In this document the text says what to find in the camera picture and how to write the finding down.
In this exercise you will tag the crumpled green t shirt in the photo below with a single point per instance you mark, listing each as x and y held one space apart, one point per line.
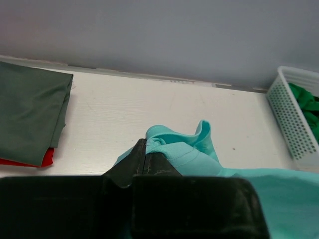
309 104

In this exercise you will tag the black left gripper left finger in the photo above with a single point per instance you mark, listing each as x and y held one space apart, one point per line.
71 207

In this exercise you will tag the folded grey t shirt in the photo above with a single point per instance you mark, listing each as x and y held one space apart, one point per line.
33 106

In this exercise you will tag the teal t shirt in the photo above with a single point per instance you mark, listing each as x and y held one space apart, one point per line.
289 199

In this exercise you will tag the folded red t shirt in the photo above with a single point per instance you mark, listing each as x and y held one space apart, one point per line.
47 161

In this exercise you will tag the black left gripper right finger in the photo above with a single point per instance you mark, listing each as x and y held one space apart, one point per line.
167 205

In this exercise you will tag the white plastic basket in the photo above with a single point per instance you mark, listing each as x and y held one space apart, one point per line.
297 133

